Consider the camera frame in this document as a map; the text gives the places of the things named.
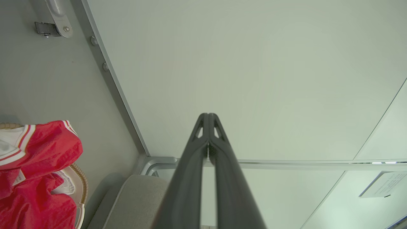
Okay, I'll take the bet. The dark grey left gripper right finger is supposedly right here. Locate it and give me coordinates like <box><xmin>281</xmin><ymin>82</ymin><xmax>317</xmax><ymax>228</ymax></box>
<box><xmin>208</xmin><ymin>113</ymin><xmax>267</xmax><ymax>229</ymax></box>

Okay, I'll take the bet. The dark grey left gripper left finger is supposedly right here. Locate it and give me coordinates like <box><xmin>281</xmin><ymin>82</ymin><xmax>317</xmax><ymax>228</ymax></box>
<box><xmin>152</xmin><ymin>113</ymin><xmax>209</xmax><ymax>229</ymax></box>

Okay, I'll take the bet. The red jersey with striped trim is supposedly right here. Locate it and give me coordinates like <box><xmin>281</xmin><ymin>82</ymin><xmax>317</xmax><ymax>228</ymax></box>
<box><xmin>0</xmin><ymin>120</ymin><xmax>84</xmax><ymax>171</ymax></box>

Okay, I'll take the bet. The plain red garment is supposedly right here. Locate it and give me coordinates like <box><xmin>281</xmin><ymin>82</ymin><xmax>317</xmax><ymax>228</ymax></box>
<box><xmin>0</xmin><ymin>168</ymin><xmax>78</xmax><ymax>229</ymax></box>

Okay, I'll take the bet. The wicker laundry basket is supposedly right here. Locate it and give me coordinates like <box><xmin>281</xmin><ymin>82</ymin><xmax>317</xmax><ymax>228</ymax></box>
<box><xmin>0</xmin><ymin>122</ymin><xmax>89</xmax><ymax>229</ymax></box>

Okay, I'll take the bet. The white printed paper sheet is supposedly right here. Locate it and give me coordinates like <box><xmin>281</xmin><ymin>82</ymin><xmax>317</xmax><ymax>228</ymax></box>
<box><xmin>359</xmin><ymin>171</ymin><xmax>407</xmax><ymax>198</ymax></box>

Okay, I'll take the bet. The grey metal wall rail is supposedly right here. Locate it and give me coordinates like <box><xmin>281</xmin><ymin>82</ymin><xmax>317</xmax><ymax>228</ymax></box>
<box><xmin>139</xmin><ymin>155</ymin><xmax>407</xmax><ymax>176</ymax></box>

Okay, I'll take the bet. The grey wall baseboard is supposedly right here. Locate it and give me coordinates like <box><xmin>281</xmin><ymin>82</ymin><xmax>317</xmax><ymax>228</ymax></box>
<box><xmin>70</xmin><ymin>0</ymin><xmax>150</xmax><ymax>157</ymax></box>

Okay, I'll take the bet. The grey metal support post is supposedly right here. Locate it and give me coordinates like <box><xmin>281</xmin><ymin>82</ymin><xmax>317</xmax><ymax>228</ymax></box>
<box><xmin>34</xmin><ymin>0</ymin><xmax>73</xmax><ymax>39</ymax></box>

